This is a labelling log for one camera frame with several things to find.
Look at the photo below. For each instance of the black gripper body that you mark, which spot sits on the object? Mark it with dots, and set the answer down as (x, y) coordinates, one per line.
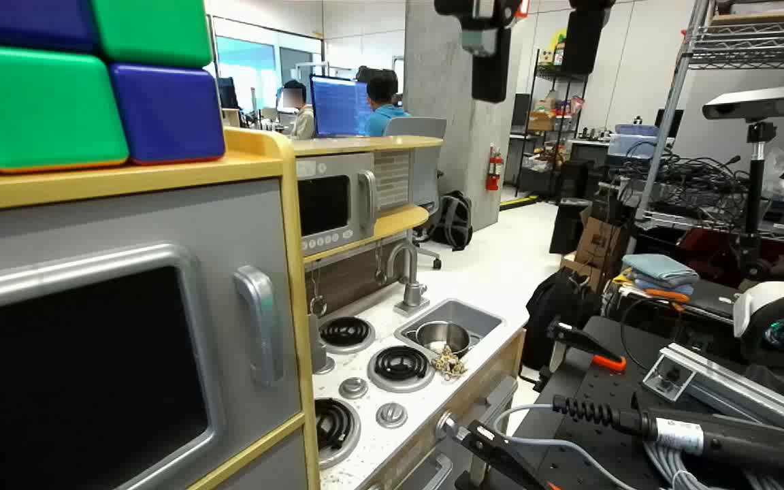
(480, 39)

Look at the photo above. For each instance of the green plastic storage bin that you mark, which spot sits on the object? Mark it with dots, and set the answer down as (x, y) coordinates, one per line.
(38, 111)
(151, 28)

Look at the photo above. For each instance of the black bag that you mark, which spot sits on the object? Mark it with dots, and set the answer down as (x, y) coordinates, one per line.
(557, 314)

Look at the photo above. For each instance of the blue plastic container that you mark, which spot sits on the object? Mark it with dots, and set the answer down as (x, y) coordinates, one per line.
(632, 141)

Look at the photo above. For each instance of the wooden toy play kitchen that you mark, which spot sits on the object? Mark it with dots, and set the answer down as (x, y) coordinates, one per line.
(136, 179)

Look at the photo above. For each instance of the black hanging box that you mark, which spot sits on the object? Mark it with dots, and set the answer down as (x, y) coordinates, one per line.
(587, 36)

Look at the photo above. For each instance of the silver metal frame pole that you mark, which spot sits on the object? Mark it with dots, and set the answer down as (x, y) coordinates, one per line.
(672, 100)

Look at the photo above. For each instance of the person in blue shirt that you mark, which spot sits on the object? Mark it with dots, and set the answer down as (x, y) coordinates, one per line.
(382, 105)

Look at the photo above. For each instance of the red fire extinguisher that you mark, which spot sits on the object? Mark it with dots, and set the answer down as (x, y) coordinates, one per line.
(493, 171)

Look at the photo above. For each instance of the brown cardboard box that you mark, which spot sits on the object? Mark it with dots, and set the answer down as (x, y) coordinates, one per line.
(602, 243)

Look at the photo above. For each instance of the steel toy sink basin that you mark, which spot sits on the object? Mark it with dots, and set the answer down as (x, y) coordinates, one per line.
(466, 318)

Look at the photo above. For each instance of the small orange tipped clamp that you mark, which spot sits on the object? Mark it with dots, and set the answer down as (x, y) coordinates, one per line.
(591, 350)

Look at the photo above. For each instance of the black coil toy burner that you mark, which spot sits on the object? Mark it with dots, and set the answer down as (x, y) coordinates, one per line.
(402, 368)
(346, 333)
(332, 427)

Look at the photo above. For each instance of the grey knob on kitchen face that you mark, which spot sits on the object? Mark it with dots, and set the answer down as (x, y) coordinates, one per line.
(448, 422)

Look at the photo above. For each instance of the aluminium extrusion profile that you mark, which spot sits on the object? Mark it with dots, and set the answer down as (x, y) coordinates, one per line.
(735, 391)

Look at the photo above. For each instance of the small steel pot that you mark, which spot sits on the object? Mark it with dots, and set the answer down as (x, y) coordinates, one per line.
(441, 337)

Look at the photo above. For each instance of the person in white shirt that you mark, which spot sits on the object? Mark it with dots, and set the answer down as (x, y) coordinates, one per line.
(301, 111)

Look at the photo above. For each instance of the folded blue cloth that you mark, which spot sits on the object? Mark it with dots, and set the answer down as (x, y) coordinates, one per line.
(660, 270)

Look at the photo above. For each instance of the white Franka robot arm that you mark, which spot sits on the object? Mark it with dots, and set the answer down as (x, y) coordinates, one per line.
(760, 303)

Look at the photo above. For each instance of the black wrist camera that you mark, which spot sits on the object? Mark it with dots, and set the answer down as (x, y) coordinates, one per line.
(451, 7)

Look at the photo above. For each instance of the black shelf rack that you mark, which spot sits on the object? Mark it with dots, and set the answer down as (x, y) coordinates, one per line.
(550, 118)

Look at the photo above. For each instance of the black backpack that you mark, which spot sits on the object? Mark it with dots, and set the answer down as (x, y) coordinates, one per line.
(452, 222)

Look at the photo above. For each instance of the grey toy microwave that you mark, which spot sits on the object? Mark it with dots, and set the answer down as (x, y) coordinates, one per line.
(332, 206)

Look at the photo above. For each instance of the small tan stuffed animal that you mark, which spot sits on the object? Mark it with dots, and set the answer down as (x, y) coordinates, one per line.
(448, 363)

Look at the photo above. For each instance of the grey round stove knob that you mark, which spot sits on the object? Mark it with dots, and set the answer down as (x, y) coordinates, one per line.
(353, 388)
(389, 416)

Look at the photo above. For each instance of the grey toy faucet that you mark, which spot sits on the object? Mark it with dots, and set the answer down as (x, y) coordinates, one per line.
(408, 285)

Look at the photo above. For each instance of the black camera stand pole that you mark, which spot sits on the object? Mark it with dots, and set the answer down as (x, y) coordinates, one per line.
(754, 201)

